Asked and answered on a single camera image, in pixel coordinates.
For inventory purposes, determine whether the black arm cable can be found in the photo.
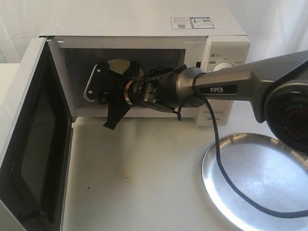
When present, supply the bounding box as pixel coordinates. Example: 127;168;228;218
175;72;308;216

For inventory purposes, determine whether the upper white control knob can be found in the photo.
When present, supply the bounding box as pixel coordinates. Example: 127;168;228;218
213;62;234;72

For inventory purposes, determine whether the white microwave door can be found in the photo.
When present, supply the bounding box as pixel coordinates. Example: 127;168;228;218
0;38;73;231

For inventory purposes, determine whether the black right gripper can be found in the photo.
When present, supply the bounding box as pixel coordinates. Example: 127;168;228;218
83;61;140;130

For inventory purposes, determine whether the round steel tray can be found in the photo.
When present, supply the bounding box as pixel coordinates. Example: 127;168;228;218
201;133;308;231

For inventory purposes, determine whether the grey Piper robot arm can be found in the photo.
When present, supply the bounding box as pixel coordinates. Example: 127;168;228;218
83;51;308;154

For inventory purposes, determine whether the cream ceramic bowl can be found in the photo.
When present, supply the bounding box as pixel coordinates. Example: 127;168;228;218
107;59;144;79

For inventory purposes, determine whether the white microwave oven body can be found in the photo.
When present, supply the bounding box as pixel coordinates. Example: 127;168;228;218
40;1;250;120

